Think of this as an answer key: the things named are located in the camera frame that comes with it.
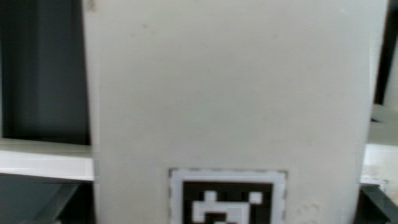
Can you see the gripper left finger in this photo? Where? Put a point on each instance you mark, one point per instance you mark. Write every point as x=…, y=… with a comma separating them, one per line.
x=45, y=200

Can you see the small white cabinet top box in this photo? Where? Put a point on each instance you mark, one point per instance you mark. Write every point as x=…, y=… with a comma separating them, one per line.
x=231, y=85

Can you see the white U-shaped frame wall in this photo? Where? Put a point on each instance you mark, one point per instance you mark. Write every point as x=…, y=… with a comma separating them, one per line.
x=47, y=159

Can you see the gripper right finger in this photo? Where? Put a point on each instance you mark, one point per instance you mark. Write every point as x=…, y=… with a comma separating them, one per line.
x=377, y=209

